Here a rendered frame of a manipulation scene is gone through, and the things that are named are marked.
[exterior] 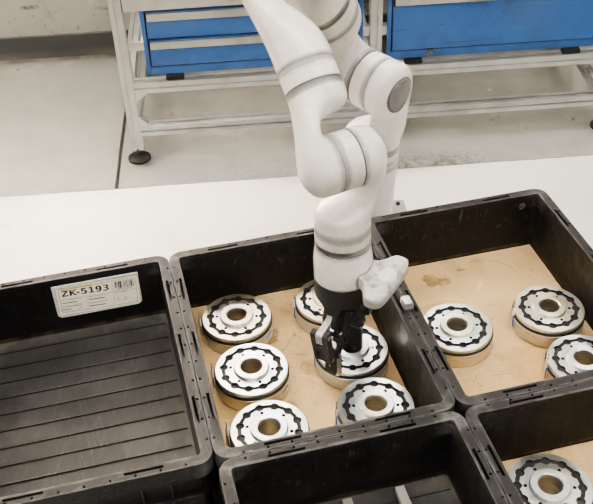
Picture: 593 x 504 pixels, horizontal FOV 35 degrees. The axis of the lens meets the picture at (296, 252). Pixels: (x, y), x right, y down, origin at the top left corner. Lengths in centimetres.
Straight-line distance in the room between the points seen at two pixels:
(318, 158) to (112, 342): 51
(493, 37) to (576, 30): 28
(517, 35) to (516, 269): 186
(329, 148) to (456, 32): 221
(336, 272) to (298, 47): 27
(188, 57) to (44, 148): 68
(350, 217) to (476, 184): 85
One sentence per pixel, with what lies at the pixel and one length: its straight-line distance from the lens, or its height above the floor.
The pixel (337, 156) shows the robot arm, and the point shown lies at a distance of 106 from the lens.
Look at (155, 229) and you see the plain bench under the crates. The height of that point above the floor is 70.
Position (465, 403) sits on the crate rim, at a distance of 117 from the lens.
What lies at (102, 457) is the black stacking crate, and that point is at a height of 83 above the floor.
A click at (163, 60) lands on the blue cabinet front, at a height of 37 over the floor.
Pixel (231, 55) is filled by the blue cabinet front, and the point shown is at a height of 37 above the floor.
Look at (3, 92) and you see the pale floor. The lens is 396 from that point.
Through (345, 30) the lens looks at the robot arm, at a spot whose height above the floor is 122.
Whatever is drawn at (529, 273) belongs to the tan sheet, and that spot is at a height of 83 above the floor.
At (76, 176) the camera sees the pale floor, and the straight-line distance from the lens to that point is 334.
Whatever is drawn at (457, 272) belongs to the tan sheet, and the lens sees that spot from 151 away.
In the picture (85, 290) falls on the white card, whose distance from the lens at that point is 140.
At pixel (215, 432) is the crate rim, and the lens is 114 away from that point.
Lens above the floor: 179
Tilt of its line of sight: 38 degrees down
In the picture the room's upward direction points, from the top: 2 degrees counter-clockwise
